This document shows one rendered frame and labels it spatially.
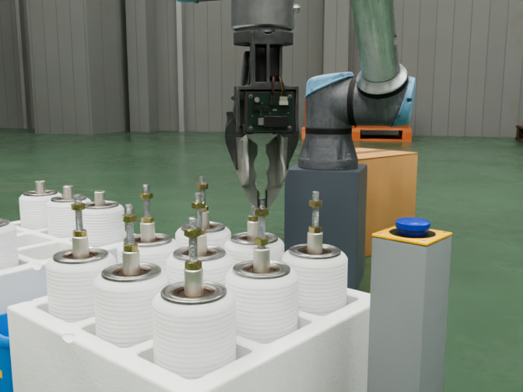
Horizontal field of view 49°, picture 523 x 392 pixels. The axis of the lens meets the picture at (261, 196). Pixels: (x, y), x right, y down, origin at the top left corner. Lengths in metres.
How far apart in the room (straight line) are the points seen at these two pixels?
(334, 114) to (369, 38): 0.23
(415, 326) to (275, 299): 0.17
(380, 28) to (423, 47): 6.33
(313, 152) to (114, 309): 0.80
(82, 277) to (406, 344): 0.43
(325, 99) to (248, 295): 0.77
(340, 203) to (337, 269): 0.58
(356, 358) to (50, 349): 0.41
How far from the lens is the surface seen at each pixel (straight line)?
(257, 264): 0.74
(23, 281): 1.09
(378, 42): 1.26
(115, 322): 0.74
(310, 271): 0.80
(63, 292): 0.83
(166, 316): 0.64
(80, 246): 0.84
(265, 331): 0.73
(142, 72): 8.24
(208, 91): 8.13
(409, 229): 0.68
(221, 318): 0.64
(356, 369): 0.86
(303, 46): 7.76
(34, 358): 0.86
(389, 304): 0.70
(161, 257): 0.88
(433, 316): 0.71
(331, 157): 1.39
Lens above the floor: 0.47
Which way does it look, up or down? 10 degrees down
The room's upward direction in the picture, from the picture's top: straight up
